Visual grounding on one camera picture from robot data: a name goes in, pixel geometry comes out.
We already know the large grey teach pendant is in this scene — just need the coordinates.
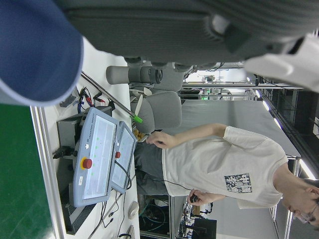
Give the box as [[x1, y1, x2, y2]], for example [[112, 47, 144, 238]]
[[73, 107, 121, 208]]

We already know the grey partition screen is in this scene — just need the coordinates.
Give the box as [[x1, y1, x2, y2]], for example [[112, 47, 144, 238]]
[[180, 98, 302, 159]]

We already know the blue plastic cup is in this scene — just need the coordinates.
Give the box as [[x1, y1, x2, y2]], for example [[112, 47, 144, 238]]
[[0, 0, 84, 103]]

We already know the small silver plastic bag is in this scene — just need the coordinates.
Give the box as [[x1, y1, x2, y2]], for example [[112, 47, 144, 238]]
[[59, 95, 77, 108]]

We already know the metal rod with green tip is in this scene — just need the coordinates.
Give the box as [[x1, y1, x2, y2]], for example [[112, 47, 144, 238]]
[[81, 71, 144, 124]]

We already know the black finned control box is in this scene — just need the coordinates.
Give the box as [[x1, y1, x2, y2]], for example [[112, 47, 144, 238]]
[[56, 116, 100, 235]]

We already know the green conveyor belt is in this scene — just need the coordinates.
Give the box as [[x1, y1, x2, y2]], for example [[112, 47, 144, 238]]
[[0, 102, 68, 239]]

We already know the person in white T-shirt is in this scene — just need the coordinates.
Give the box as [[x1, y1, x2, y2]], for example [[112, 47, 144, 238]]
[[134, 123, 319, 225]]

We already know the grey office chair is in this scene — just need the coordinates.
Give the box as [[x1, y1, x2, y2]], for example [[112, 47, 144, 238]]
[[149, 62, 186, 93], [130, 91, 182, 133]]

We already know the white grey left robot hand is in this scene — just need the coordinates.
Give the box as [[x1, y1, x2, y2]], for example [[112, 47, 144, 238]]
[[53, 0, 319, 93]]

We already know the small grey teach pendant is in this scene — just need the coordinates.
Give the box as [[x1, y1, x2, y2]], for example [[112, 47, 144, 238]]
[[111, 121, 138, 195]]

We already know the white computer mouse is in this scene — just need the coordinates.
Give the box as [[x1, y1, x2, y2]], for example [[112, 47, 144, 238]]
[[128, 201, 140, 220]]

